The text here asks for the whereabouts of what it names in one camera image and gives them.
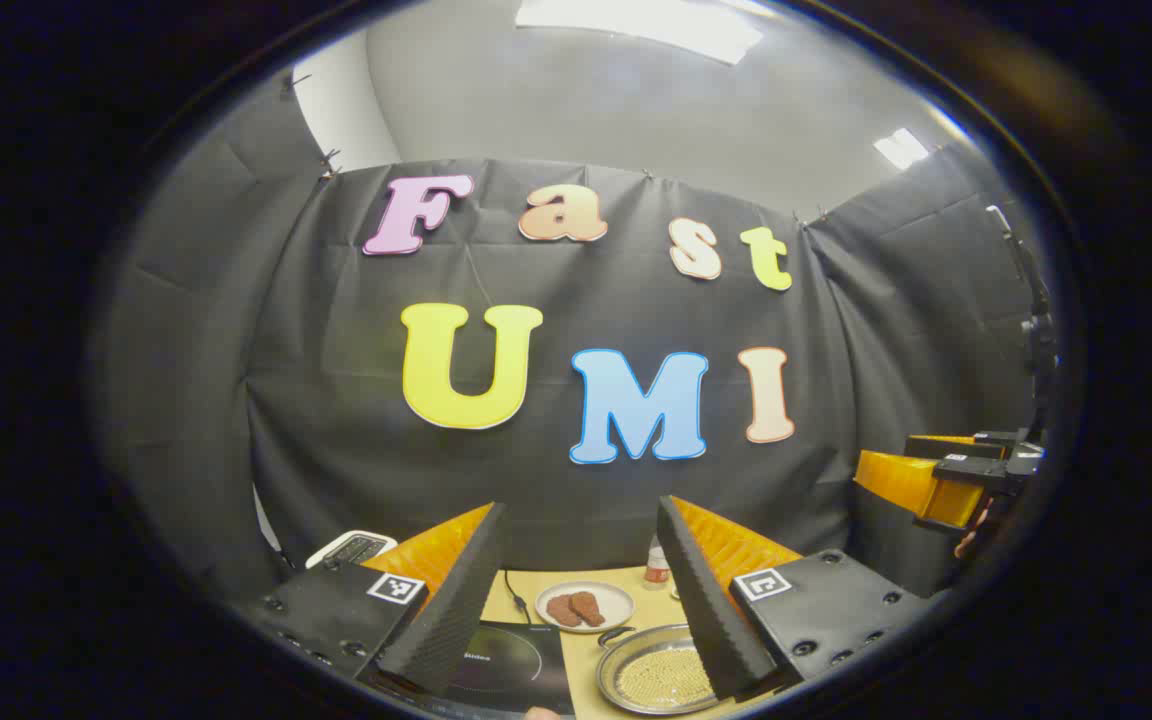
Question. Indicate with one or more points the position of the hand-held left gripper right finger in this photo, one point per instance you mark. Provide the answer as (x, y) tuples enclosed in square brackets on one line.
[(706, 610)]

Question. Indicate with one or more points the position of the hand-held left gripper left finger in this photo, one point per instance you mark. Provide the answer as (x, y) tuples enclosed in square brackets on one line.
[(456, 610)]

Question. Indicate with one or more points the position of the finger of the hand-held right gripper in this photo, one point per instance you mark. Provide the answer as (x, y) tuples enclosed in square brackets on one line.
[(941, 445), (911, 485)]

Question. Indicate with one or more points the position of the black induction cooktop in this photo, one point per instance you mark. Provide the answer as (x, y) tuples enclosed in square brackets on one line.
[(516, 660)]

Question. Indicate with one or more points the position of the stainless steel pot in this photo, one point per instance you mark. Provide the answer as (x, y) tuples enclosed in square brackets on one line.
[(608, 682)]

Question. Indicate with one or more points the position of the clear plastic water bottle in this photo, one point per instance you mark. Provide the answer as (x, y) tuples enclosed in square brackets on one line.
[(655, 572)]

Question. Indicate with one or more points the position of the pile of yellow soybeans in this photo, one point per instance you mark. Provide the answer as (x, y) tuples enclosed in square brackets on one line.
[(661, 678)]

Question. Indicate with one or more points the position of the round white plate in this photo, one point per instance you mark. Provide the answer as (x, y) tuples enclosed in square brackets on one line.
[(614, 598)]

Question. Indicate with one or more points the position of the brown meat piece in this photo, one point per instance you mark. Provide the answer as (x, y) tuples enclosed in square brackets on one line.
[(588, 606), (562, 611)]

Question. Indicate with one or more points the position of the white toaster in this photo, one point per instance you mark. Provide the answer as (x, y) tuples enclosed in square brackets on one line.
[(351, 548)]

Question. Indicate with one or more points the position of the small ceiling light panel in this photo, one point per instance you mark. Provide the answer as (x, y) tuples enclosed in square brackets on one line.
[(901, 148)]

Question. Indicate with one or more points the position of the large ceiling light panel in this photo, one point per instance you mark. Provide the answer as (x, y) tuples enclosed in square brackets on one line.
[(636, 25)]

